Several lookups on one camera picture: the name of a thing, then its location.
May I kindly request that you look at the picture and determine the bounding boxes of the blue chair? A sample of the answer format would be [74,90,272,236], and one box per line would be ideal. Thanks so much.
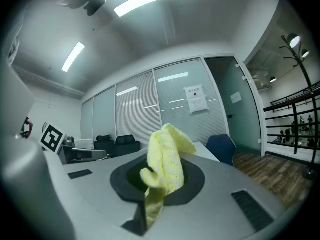
[205,133,237,167]

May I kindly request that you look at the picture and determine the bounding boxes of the long ceiling light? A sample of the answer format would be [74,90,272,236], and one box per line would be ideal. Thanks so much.
[113,0,189,18]

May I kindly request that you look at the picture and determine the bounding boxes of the black office chair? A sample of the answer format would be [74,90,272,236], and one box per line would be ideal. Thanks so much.
[94,134,116,157]
[114,134,142,157]

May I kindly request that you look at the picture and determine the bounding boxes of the white paper sign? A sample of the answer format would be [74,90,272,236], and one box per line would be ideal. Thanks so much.
[183,85,210,115]

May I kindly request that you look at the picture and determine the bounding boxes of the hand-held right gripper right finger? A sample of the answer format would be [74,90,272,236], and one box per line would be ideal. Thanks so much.
[149,151,287,240]

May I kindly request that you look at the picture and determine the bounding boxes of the white printer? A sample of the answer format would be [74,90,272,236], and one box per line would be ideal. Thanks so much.
[74,138,95,150]

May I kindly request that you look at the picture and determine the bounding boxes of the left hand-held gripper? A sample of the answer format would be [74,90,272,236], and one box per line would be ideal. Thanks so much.
[39,121,109,165]

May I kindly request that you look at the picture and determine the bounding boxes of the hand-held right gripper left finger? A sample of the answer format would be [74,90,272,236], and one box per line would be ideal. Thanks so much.
[43,147,151,240]

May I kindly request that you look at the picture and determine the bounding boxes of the black coat rack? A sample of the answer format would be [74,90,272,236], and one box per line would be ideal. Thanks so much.
[279,35,320,180]

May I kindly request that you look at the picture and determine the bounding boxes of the frosted glass door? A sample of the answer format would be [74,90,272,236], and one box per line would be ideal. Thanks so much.
[204,56,263,157]

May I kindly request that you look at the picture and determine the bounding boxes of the short ceiling light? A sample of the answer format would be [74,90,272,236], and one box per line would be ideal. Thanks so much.
[61,42,86,73]

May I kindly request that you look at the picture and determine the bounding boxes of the small white door notice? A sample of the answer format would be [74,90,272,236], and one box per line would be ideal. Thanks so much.
[229,91,243,104]

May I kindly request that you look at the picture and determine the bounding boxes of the yellow knitted cloth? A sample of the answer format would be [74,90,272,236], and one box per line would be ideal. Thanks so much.
[139,123,198,229]

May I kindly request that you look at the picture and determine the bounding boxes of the black metal railing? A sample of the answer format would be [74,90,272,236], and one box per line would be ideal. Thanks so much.
[263,81,320,155]

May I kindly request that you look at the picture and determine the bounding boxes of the white window blinds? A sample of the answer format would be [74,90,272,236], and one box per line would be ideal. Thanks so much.
[80,58,227,151]

